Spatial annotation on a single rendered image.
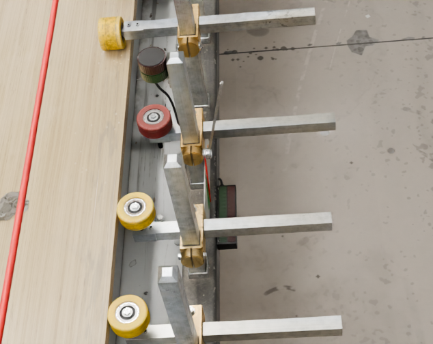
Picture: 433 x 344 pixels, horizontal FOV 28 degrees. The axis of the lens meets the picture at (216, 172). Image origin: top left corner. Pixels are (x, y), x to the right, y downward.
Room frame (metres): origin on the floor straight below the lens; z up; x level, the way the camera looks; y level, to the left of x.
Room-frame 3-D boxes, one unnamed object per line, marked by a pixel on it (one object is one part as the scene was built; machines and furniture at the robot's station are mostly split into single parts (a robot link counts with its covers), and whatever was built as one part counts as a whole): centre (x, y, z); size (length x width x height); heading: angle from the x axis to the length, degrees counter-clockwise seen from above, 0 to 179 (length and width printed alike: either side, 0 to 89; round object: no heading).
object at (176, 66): (1.27, 0.04, 0.90); 0.04 x 0.04 x 0.48; 82
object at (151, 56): (1.28, 0.09, 1.03); 0.06 x 0.06 x 0.22; 82
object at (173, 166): (1.02, 0.08, 0.87); 0.04 x 0.04 x 0.48; 82
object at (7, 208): (1.14, 0.46, 0.91); 0.09 x 0.07 x 0.02; 116
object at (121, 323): (0.83, 0.22, 0.85); 0.08 x 0.08 x 0.11
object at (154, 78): (1.28, 0.09, 1.10); 0.06 x 0.06 x 0.02
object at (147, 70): (1.28, 0.09, 1.13); 0.06 x 0.06 x 0.02
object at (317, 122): (1.29, -0.08, 0.84); 0.43 x 0.03 x 0.04; 82
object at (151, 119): (1.32, 0.12, 0.85); 0.08 x 0.08 x 0.11
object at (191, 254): (1.04, 0.08, 0.81); 0.14 x 0.06 x 0.05; 172
